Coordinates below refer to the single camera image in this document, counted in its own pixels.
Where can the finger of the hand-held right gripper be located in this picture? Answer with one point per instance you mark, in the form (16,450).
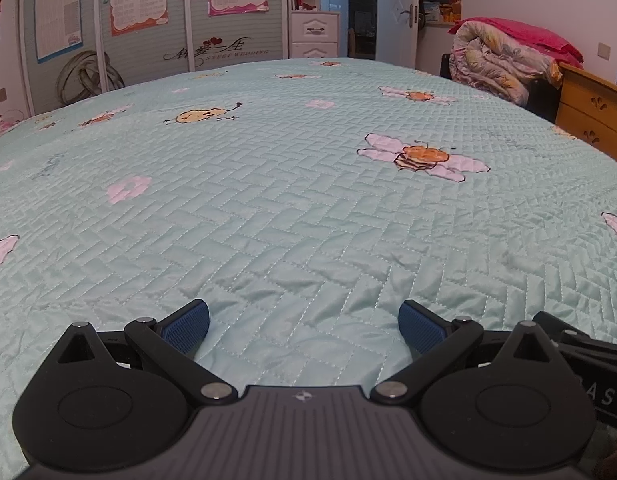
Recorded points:
(570,334)

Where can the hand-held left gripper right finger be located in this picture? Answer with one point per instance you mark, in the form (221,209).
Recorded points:
(421,327)

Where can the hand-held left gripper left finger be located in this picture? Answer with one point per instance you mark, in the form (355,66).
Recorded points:
(188,325)

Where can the light green quilted bed cover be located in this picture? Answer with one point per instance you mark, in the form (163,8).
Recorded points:
(288,210)

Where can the wooden desk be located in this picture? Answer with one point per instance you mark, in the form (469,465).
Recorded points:
(588,105)

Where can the dark chair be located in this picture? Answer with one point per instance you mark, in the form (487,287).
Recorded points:
(446,66)

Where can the grey sliding door wardrobe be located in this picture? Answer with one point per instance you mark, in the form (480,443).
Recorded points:
(153,60)

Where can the folded floral quilt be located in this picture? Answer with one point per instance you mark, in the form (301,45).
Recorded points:
(493,70)

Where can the white door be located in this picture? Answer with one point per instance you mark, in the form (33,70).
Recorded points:
(393,35)

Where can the pink folded blanket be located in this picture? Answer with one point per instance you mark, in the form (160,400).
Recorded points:
(523,35)

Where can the white drawer cabinet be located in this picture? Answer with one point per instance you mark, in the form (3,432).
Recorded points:
(314,35)

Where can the blue-framed wall poster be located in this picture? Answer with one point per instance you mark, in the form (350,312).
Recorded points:
(58,20)

